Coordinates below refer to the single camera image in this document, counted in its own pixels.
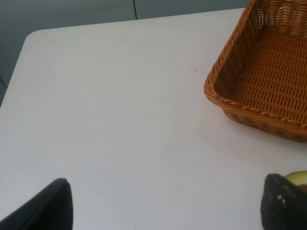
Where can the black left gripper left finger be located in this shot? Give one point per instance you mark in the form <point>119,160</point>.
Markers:
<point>50,209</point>

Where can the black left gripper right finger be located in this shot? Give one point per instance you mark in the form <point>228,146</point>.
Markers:
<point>283,204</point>

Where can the brown wicker basket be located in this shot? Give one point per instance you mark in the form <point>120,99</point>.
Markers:
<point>260,76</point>

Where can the halved avocado with pit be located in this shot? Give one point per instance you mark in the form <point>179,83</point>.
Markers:
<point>298,178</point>

